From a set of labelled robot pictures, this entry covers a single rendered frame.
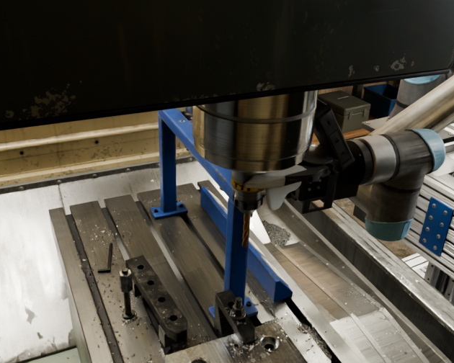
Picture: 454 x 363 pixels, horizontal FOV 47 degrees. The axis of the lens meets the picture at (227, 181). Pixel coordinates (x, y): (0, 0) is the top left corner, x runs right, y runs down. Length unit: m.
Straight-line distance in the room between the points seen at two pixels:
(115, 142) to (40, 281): 0.51
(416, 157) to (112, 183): 1.16
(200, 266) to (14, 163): 0.74
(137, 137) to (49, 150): 0.29
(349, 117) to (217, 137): 3.12
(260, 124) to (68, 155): 1.21
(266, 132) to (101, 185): 1.22
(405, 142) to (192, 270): 0.66
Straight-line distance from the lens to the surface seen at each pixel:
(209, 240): 1.39
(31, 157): 1.74
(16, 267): 1.64
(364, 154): 0.79
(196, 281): 1.26
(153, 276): 1.18
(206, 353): 0.98
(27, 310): 1.57
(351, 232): 1.66
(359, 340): 1.39
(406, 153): 0.84
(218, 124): 0.62
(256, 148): 0.62
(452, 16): 0.66
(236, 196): 0.73
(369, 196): 0.92
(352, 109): 3.73
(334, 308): 1.44
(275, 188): 0.71
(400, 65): 0.63
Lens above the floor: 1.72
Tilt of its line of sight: 30 degrees down
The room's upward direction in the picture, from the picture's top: 2 degrees clockwise
